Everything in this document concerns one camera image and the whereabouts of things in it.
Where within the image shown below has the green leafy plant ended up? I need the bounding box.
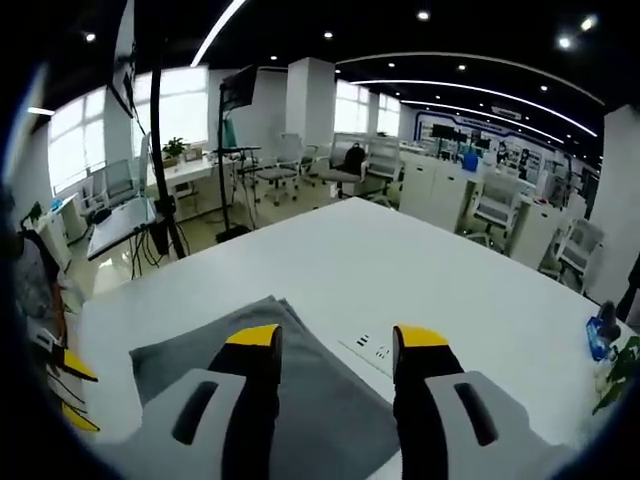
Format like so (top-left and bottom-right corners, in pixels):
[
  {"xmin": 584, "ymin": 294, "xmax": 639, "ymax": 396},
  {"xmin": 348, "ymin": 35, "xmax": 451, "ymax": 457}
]
[{"xmin": 592, "ymin": 335, "xmax": 640, "ymax": 416}]

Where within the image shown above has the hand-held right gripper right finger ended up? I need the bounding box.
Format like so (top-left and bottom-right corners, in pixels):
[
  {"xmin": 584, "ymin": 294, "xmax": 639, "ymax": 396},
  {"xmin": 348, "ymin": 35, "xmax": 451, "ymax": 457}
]
[{"xmin": 392, "ymin": 323, "xmax": 556, "ymax": 480}]

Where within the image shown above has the small potted plant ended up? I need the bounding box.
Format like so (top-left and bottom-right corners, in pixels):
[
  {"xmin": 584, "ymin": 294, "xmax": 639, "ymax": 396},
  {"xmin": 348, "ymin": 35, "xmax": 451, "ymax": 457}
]
[{"xmin": 160, "ymin": 136, "xmax": 192, "ymax": 169}]

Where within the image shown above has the small dark object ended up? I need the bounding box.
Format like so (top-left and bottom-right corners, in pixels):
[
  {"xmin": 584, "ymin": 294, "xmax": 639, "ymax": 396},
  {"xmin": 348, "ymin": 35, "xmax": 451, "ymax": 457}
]
[{"xmin": 598, "ymin": 299, "xmax": 623, "ymax": 346}]

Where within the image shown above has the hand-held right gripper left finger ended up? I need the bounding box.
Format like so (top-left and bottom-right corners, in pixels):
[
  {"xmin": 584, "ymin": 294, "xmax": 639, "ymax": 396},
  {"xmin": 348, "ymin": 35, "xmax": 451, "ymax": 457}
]
[{"xmin": 114, "ymin": 323, "xmax": 284, "ymax": 480}]

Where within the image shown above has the group of white office chairs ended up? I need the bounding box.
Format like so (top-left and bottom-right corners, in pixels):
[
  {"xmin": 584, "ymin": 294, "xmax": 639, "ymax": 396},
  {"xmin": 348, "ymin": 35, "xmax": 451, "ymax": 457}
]
[{"xmin": 79, "ymin": 132, "xmax": 609, "ymax": 296}]

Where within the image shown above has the grey towel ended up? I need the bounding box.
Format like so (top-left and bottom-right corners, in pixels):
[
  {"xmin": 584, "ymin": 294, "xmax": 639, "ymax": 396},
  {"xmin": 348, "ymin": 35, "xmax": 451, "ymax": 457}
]
[{"xmin": 128, "ymin": 294, "xmax": 401, "ymax": 480}]

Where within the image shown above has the wall poster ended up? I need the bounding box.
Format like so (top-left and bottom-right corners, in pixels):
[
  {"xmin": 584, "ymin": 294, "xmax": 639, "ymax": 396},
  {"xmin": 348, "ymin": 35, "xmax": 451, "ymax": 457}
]
[{"xmin": 494, "ymin": 139, "xmax": 544, "ymax": 177}]

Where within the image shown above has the white table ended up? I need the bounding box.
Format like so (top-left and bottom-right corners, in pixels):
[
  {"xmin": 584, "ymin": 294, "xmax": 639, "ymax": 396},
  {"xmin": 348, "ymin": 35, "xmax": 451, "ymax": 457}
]
[{"xmin": 74, "ymin": 196, "xmax": 639, "ymax": 480}]

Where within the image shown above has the black backpack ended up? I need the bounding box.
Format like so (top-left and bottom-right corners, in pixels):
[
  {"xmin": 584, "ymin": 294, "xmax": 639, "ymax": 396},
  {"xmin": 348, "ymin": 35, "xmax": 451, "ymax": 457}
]
[{"xmin": 343, "ymin": 143, "xmax": 370, "ymax": 177}]

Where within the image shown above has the white low cabinet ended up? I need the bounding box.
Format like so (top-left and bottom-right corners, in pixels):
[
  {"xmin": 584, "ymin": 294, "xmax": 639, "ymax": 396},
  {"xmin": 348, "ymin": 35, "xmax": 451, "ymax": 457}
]
[{"xmin": 399, "ymin": 152, "xmax": 476, "ymax": 234}]

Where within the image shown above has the grey patterned cloth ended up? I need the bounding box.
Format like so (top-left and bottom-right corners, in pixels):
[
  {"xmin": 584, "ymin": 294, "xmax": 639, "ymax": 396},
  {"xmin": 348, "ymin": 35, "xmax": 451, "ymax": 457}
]
[{"xmin": 12, "ymin": 232, "xmax": 66, "ymax": 324}]

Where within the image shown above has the monitor on black stand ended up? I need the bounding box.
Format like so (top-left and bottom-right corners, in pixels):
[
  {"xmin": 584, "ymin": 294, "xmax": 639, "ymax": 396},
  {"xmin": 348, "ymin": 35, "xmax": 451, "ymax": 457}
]
[{"xmin": 215, "ymin": 64, "xmax": 261, "ymax": 245}]

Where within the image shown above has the black pole stand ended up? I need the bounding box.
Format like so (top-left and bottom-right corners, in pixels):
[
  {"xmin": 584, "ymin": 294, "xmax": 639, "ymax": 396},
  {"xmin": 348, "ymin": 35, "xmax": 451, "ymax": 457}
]
[{"xmin": 148, "ymin": 49, "xmax": 188, "ymax": 261}]

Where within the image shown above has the white desk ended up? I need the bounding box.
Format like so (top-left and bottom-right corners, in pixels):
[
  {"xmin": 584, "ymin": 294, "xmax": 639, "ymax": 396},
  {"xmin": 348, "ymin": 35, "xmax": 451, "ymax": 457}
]
[{"xmin": 144, "ymin": 148, "xmax": 237, "ymax": 221}]

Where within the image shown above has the blue bottle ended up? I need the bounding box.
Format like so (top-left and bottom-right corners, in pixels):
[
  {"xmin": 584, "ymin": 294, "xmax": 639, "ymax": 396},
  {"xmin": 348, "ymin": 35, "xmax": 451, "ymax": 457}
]
[{"xmin": 585, "ymin": 315, "xmax": 615, "ymax": 362}]

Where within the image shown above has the table power socket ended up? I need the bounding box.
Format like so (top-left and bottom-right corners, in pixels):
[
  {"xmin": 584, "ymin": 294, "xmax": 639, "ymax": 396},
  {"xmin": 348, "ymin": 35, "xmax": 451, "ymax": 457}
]
[{"xmin": 338, "ymin": 329, "xmax": 396, "ymax": 376}]

